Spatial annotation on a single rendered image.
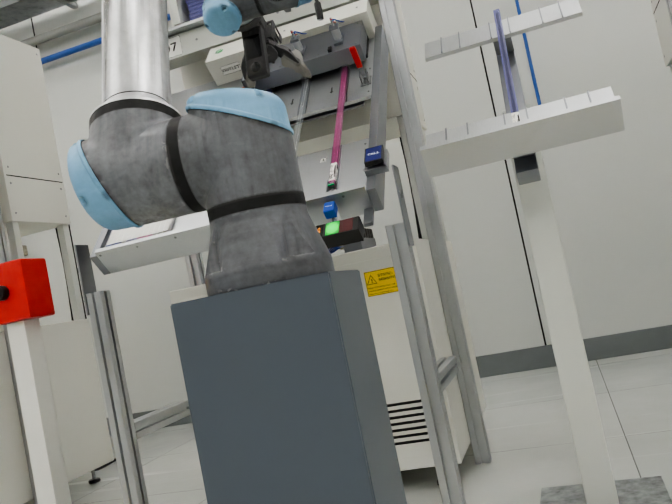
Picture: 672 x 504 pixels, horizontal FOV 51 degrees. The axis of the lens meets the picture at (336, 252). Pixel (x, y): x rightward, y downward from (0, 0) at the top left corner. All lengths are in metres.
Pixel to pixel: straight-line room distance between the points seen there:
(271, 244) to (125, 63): 0.31
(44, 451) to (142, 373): 2.02
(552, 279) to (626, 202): 1.93
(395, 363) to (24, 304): 0.98
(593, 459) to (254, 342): 0.94
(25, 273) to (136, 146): 1.23
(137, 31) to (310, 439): 0.55
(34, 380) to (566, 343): 1.35
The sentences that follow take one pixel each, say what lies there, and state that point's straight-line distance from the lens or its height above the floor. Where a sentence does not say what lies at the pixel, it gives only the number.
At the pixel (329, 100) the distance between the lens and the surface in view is 1.83.
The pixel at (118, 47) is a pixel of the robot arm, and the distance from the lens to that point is 0.96.
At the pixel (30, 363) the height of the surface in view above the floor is 0.50.
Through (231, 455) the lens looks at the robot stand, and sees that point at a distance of 0.78.
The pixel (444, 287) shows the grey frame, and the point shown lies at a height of 0.48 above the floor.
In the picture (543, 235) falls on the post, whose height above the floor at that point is 0.56.
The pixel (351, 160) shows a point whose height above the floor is 0.81.
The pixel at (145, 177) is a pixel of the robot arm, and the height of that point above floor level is 0.70.
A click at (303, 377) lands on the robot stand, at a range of 0.74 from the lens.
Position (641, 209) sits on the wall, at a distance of 3.40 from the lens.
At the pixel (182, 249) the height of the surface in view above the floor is 0.69.
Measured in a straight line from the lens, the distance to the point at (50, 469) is 2.09.
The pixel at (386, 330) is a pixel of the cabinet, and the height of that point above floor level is 0.41.
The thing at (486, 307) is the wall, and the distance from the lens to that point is 3.40.
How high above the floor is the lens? 0.53
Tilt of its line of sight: 3 degrees up
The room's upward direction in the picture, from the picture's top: 11 degrees counter-clockwise
